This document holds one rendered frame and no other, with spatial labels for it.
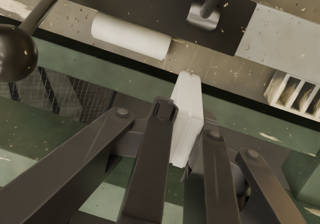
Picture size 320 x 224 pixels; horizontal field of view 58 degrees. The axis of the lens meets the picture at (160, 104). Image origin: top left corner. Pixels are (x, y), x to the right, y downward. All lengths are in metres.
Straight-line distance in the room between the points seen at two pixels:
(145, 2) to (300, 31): 0.14
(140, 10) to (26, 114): 0.25
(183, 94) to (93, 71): 0.26
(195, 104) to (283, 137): 0.30
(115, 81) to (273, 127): 0.23
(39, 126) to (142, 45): 0.20
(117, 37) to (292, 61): 0.17
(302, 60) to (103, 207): 0.28
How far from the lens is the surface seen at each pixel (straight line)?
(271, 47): 0.29
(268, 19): 0.29
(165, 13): 0.27
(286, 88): 0.34
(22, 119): 0.45
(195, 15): 0.26
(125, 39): 0.30
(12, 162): 0.40
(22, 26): 0.23
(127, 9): 0.27
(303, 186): 0.49
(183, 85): 0.18
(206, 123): 0.16
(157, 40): 0.30
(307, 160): 0.49
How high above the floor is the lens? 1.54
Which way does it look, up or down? 37 degrees down
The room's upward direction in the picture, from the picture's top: 91 degrees counter-clockwise
